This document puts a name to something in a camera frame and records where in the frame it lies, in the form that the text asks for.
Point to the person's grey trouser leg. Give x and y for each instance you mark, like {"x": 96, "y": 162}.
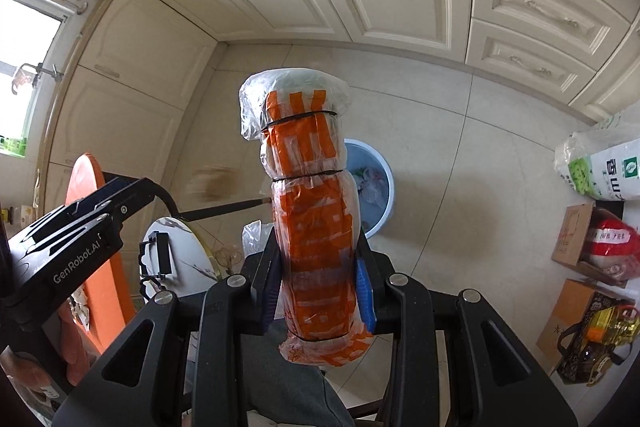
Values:
{"x": 295, "y": 387}

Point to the blue plastic basin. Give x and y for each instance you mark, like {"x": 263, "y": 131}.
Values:
{"x": 382, "y": 187}

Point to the white rice bag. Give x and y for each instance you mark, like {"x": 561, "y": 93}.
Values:
{"x": 600, "y": 162}

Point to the clear plastic bag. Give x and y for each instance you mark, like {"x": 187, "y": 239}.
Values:
{"x": 252, "y": 237}

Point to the kitchen window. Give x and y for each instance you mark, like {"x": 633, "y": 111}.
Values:
{"x": 25, "y": 42}

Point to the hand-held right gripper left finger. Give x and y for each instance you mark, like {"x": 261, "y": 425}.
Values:
{"x": 269, "y": 287}

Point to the yellow cooking oil bottle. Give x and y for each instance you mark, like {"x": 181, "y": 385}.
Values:
{"x": 607, "y": 323}

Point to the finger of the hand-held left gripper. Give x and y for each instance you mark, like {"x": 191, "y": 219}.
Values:
{"x": 115, "y": 193}
{"x": 95, "y": 217}

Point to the orange round table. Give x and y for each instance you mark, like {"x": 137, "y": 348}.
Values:
{"x": 85, "y": 187}

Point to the green dish soap bottle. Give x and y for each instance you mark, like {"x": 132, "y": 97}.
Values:
{"x": 12, "y": 145}

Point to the metal ladle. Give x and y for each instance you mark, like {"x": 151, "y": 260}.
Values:
{"x": 77, "y": 6}

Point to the cardboard box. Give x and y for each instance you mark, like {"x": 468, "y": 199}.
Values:
{"x": 570, "y": 232}
{"x": 562, "y": 322}

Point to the red plastic bag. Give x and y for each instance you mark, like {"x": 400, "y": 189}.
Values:
{"x": 610, "y": 242}

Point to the orange printed plastic bag bundle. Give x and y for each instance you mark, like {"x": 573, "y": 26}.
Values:
{"x": 310, "y": 207}

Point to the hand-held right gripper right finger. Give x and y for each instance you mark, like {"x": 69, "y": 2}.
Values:
{"x": 364, "y": 292}

